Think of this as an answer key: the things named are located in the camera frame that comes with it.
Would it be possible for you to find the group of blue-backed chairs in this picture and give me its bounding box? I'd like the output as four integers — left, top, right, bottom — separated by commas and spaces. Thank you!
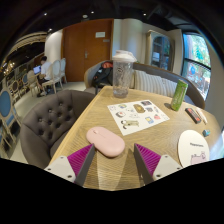
0, 71, 29, 158

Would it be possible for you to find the group of white chairs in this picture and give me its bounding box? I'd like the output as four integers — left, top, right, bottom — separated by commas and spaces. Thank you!
26, 57, 68, 98

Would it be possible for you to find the grey curved sofa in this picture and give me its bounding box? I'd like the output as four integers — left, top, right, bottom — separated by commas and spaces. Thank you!
83, 60, 206, 110

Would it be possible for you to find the glass-door cabinet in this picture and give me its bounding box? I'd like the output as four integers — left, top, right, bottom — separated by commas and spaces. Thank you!
144, 29, 175, 73

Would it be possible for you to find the black-framed window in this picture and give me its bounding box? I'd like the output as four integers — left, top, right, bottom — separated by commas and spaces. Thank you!
181, 32, 212, 101

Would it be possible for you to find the person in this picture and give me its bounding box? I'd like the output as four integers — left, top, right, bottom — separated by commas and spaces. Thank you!
36, 55, 54, 98

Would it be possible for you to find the white tube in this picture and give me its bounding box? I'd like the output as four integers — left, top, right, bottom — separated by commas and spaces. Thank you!
195, 106, 208, 125

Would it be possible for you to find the black orange backpack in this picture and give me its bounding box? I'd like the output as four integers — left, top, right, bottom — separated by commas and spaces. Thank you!
91, 60, 114, 89

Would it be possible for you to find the striped beige cushion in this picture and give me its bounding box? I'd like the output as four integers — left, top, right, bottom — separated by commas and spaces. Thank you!
161, 78, 188, 100
133, 69, 168, 97

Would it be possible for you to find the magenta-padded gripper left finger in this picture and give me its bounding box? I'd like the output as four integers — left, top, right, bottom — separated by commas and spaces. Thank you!
44, 143, 96, 187

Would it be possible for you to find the round white mouse pad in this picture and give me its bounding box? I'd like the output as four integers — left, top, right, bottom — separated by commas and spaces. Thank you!
177, 129, 211, 168

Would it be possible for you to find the pink computer mouse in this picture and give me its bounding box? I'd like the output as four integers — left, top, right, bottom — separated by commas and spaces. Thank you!
85, 126, 126, 158

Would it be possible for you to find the brown wooden door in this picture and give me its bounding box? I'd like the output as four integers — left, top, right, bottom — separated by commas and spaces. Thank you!
61, 18, 114, 83

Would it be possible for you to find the green drink can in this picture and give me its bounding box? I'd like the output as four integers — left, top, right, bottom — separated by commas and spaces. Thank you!
170, 79, 189, 112

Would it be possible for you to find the grey tufted armchair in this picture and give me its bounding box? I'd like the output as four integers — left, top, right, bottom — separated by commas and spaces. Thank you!
19, 89, 98, 170

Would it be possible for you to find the flat black orange box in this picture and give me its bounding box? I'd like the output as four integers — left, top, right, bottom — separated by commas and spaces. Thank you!
184, 107, 202, 125

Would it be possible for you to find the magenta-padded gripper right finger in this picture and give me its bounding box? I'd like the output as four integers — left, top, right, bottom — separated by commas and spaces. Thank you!
133, 142, 183, 186

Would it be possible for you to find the open laptop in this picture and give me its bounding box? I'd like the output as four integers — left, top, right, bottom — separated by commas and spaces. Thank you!
32, 65, 42, 76

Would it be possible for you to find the white sticker sheet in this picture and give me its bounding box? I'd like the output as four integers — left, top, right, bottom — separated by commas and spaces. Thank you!
107, 99, 171, 137

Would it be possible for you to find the clear shaker bottle white lid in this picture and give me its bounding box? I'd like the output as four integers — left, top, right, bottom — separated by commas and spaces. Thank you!
111, 49, 138, 99

